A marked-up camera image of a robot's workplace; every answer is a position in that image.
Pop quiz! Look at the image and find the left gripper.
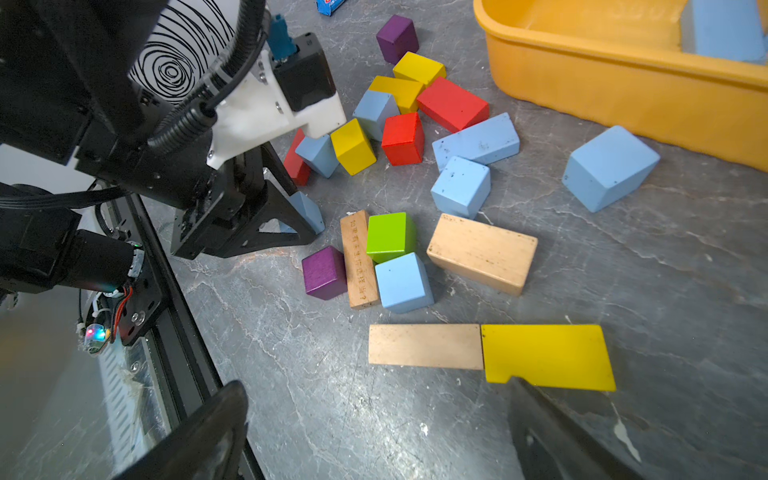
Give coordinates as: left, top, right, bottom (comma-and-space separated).
170, 143, 318, 260

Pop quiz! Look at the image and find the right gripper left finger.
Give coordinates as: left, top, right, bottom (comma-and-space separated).
117, 380, 248, 479

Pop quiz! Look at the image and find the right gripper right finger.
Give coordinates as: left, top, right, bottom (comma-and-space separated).
507, 377, 641, 479

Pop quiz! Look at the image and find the long blue block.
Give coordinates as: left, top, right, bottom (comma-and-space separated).
680, 0, 767, 64
432, 113, 521, 171

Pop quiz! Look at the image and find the blue cube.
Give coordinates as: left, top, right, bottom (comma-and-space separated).
431, 157, 491, 220
375, 253, 434, 314
295, 135, 339, 179
282, 192, 325, 234
562, 126, 660, 213

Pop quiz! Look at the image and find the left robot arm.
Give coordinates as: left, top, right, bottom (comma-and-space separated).
1, 1, 317, 295

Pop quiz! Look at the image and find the red block left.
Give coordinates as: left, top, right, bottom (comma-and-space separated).
283, 128, 311, 186

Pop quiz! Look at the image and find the long yellow block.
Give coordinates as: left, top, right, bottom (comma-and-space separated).
481, 324, 616, 392

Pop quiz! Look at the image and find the yellow cube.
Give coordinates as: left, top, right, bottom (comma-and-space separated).
330, 119, 377, 176

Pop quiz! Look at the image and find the purple cube bottom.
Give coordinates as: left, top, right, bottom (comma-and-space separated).
302, 246, 348, 300

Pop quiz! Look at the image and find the purple cube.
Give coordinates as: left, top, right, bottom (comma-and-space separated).
302, 246, 348, 300
376, 15, 419, 65

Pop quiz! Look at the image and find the thin wood plank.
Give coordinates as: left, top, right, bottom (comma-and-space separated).
340, 210, 380, 310

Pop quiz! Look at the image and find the long natural wood plank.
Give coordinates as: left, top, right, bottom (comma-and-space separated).
368, 324, 484, 371

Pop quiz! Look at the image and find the small blue block upper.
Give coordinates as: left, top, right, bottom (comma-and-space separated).
353, 90, 400, 142

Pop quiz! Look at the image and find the red cube centre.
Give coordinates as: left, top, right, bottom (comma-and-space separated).
381, 112, 425, 166

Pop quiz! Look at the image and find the blue cube beside green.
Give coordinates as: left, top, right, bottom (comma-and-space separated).
375, 253, 434, 314

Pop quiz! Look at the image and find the yellow bar block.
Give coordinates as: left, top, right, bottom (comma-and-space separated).
369, 76, 425, 114

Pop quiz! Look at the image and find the natural wood block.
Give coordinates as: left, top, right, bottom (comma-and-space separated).
427, 213, 538, 296

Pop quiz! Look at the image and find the blue candy bag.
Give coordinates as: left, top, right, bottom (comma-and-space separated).
316, 0, 345, 17

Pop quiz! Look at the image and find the yellow block top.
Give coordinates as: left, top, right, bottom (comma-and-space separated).
393, 52, 446, 88

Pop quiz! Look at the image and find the purple cube top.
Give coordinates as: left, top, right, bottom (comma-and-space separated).
376, 15, 419, 65

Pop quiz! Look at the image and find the long red block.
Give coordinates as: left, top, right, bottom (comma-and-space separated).
417, 77, 490, 133

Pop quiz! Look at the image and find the yellow plastic tub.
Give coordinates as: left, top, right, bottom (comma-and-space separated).
473, 1, 767, 170

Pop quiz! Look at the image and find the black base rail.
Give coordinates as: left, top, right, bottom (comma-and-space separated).
107, 195, 264, 479

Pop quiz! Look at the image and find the white slotted cable duct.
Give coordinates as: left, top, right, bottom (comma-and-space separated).
96, 340, 169, 473

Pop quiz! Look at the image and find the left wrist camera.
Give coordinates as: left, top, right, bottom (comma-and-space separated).
206, 14, 348, 170

